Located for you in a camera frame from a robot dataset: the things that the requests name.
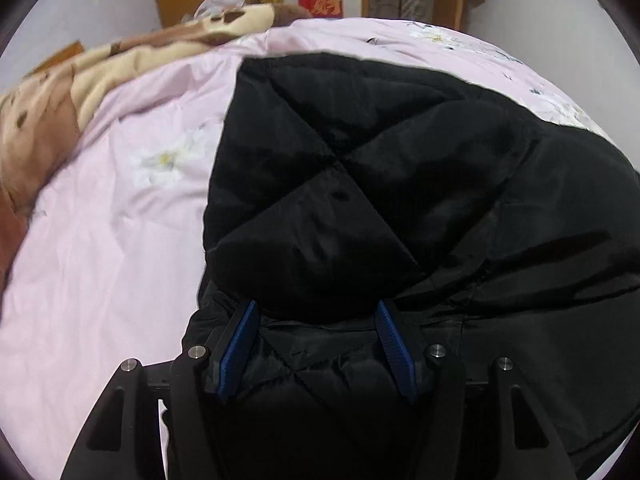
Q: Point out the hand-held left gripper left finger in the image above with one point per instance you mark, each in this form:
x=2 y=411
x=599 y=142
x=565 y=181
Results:
x=235 y=350

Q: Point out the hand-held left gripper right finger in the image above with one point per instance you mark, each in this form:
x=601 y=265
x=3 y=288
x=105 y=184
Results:
x=397 y=350

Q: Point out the black quilted jacket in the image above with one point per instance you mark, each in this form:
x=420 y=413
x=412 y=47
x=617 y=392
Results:
x=400 y=185

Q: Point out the pink floral bed sheet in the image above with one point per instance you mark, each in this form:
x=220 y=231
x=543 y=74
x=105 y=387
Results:
x=110 y=260

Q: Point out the brown patterned blanket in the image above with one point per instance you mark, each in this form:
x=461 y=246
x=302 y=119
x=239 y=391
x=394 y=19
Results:
x=55 y=95

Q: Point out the low wooden cabinet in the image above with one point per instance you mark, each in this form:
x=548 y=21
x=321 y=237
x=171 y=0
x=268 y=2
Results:
x=62 y=55

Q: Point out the clear plastic bag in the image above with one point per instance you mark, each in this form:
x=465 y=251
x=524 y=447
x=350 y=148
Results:
x=220 y=2

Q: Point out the large red box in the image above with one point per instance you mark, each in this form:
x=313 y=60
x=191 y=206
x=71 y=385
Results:
x=321 y=4

